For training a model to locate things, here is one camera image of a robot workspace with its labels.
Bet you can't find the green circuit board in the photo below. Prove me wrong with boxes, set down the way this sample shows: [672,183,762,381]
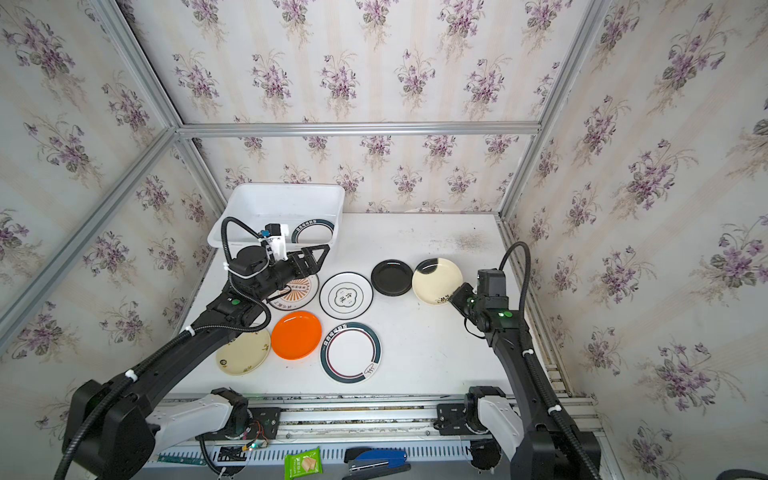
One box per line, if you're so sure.
[157,454,206,466]

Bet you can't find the cream plate black blob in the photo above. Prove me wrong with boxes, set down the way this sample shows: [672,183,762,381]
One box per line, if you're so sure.
[412,258,464,305]

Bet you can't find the orange plastic plate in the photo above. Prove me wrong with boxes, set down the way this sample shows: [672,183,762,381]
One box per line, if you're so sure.
[271,311,322,361]

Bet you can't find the white plastic bin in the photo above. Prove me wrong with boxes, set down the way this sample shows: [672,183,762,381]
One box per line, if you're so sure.
[207,183,345,265]

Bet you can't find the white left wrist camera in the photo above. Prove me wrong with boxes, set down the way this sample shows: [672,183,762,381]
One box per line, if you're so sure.
[261,223,290,262]

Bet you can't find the aluminium frame top bar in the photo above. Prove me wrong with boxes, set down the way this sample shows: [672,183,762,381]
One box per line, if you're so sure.
[176,121,541,139]

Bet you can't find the aluminium frame post left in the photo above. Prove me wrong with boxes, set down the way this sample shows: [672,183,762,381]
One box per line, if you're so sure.
[91,1,226,215]

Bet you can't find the aluminium frame post right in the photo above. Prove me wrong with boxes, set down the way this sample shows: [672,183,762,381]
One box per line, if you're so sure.
[498,0,612,220]

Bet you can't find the green snack packet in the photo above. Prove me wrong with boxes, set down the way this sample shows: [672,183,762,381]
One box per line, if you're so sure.
[284,448,323,480]

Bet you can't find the white plate orange fan centre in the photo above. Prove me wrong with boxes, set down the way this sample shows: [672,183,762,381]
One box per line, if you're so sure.
[268,278,320,311]

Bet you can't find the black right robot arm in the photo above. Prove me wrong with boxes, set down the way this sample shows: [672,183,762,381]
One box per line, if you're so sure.
[449,241,601,479]

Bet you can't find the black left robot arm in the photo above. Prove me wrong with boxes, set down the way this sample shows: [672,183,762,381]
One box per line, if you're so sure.
[54,216,331,479]

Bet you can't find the black round plate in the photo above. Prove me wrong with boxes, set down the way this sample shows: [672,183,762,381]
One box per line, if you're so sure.
[370,259,413,297]

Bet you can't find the cream plate small flowers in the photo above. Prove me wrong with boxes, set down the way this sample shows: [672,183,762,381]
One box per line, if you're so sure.
[215,330,271,376]

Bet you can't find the aluminium frame post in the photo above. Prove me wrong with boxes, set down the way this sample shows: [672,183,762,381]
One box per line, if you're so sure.
[91,1,226,215]
[498,0,612,220]

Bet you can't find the blue black stapler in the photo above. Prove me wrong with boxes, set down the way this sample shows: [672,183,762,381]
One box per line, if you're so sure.
[343,447,412,480]

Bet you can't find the aluminium rail base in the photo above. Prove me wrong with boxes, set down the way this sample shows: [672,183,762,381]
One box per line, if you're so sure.
[143,392,607,469]

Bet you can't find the white plate black flower outline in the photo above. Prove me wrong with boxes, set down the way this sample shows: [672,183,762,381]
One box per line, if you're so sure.
[319,272,374,321]

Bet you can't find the green rimmed white plate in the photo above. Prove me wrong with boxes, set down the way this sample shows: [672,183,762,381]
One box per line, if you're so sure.
[320,322,382,384]
[291,218,335,244]

